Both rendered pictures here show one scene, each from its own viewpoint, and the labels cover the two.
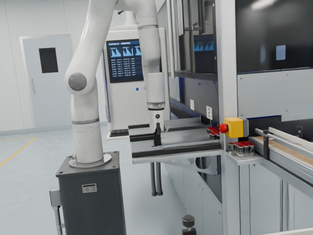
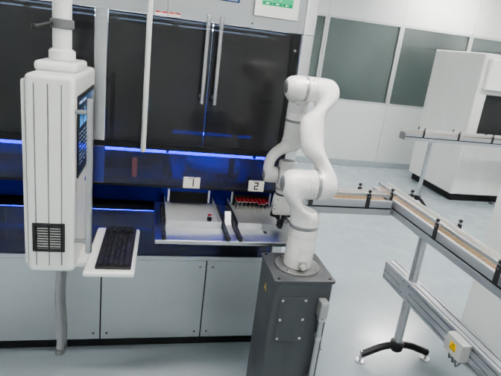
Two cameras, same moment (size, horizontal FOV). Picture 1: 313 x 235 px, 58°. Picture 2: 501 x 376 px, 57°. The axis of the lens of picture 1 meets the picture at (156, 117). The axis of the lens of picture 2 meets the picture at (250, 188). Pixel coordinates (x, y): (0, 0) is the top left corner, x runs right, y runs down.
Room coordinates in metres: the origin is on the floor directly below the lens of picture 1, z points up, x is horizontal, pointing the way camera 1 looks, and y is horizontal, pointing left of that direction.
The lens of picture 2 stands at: (1.69, 2.06, 1.74)
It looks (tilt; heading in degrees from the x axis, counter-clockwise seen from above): 17 degrees down; 263
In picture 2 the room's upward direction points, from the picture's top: 7 degrees clockwise
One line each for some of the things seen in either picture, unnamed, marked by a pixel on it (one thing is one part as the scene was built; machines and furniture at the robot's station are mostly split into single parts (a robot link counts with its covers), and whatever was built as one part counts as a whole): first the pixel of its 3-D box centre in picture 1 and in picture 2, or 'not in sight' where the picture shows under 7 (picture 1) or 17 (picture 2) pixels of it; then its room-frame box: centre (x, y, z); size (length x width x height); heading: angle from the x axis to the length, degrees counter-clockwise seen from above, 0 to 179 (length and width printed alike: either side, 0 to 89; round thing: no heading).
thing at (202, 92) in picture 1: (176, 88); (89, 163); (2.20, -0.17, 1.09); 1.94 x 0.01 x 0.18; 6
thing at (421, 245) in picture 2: not in sight; (408, 294); (0.40, -0.22, 0.46); 0.09 x 0.09 x 0.77; 6
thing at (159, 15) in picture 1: (160, 42); not in sight; (2.92, -0.10, 1.50); 0.48 x 0.01 x 0.59; 6
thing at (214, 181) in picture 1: (178, 132); (83, 231); (2.22, -0.17, 0.73); 1.98 x 0.01 x 0.25; 6
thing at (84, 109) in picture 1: (83, 93); (300, 198); (1.26, 0.32, 1.16); 0.19 x 0.12 x 0.24; 7
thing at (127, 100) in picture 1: (135, 78); (62, 157); (2.23, 0.14, 1.19); 0.50 x 0.19 x 0.78; 95
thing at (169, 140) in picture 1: (192, 138); (256, 213); (1.35, -0.17, 0.90); 0.34 x 0.26 x 0.04; 97
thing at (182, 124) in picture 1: (179, 125); (191, 211); (1.69, -0.13, 0.90); 0.34 x 0.26 x 0.04; 96
